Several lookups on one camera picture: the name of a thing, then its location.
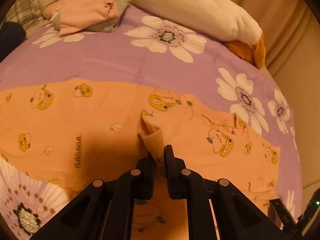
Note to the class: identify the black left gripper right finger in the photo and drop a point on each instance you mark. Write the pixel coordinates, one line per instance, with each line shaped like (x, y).
(216, 209)

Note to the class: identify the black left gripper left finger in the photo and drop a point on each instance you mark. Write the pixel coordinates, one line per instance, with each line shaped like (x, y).
(103, 210)

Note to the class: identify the orange duck print garment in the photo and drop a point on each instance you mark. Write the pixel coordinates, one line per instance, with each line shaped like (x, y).
(58, 138)

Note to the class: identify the purple floral bed sheet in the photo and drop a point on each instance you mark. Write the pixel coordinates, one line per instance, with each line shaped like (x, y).
(152, 52)

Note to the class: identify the dark navy garment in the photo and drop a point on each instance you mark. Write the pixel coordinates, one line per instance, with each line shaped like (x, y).
(12, 35)

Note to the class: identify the white goose plush toy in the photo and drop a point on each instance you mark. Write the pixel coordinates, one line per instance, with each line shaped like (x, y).
(223, 20)

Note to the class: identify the pink folded garment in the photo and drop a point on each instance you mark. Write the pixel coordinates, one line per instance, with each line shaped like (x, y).
(77, 15)

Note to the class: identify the plaid pillow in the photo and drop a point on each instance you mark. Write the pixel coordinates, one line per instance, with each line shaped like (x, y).
(27, 13)

